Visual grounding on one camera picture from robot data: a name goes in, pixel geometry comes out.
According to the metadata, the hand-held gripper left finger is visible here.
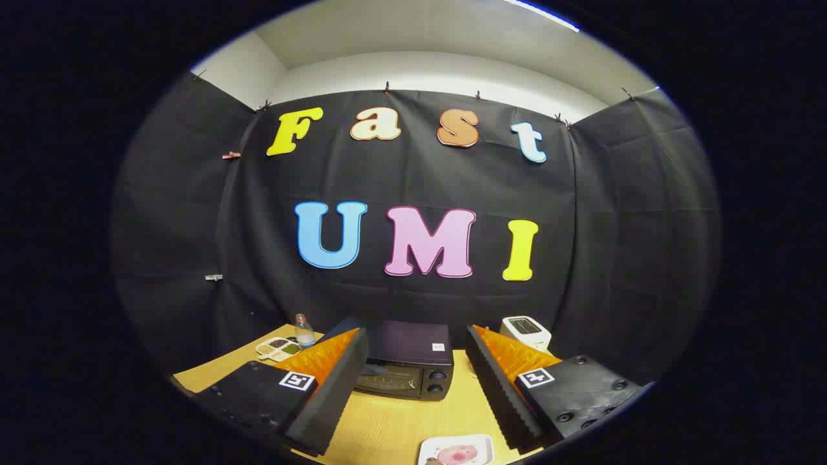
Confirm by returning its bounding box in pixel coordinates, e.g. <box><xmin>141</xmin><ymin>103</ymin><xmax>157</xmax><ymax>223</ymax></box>
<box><xmin>194</xmin><ymin>327</ymin><xmax>369</xmax><ymax>457</ymax></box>

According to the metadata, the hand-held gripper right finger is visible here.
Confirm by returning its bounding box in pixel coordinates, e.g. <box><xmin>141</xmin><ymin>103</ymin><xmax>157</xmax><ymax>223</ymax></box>
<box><xmin>465</xmin><ymin>324</ymin><xmax>647</xmax><ymax>453</ymax></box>

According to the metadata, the white square plate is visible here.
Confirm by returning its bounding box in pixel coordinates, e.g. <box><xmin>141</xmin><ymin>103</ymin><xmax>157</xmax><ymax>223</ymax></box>
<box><xmin>418</xmin><ymin>434</ymin><xmax>495</xmax><ymax>465</ymax></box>

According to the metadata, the pink round cake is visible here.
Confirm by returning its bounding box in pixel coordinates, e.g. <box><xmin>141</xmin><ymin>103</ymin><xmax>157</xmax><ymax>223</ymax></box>
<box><xmin>438</xmin><ymin>444</ymin><xmax>479</xmax><ymax>465</ymax></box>

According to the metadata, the black toaster oven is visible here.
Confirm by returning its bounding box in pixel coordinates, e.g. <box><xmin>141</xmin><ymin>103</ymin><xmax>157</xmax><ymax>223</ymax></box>
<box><xmin>321</xmin><ymin>316</ymin><xmax>454</xmax><ymax>402</ymax></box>

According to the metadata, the white bread toaster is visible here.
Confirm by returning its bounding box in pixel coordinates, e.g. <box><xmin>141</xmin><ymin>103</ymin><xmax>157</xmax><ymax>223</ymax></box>
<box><xmin>500</xmin><ymin>316</ymin><xmax>552</xmax><ymax>353</ymax></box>

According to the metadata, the clear glass bottle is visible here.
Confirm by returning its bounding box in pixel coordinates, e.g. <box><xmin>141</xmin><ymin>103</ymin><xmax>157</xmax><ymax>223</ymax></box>
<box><xmin>295</xmin><ymin>313</ymin><xmax>317</xmax><ymax>349</ymax></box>

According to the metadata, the white divided snack dish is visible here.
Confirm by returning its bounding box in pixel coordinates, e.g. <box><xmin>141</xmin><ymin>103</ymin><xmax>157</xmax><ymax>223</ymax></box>
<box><xmin>255</xmin><ymin>336</ymin><xmax>303</xmax><ymax>362</ymax></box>

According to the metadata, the black backdrop cloth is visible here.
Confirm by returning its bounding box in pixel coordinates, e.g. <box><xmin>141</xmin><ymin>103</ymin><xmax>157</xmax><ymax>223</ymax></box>
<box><xmin>110</xmin><ymin>71</ymin><xmax>721</xmax><ymax>388</ymax></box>

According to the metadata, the row of black cloth clips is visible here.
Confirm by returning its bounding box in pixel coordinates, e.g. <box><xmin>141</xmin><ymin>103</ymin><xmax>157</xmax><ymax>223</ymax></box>
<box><xmin>193</xmin><ymin>68</ymin><xmax>637</xmax><ymax>130</ymax></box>

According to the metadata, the ceiling light strip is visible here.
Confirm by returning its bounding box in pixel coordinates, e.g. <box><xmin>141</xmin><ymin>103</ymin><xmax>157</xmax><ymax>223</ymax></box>
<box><xmin>503</xmin><ymin>0</ymin><xmax>581</xmax><ymax>33</ymax></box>

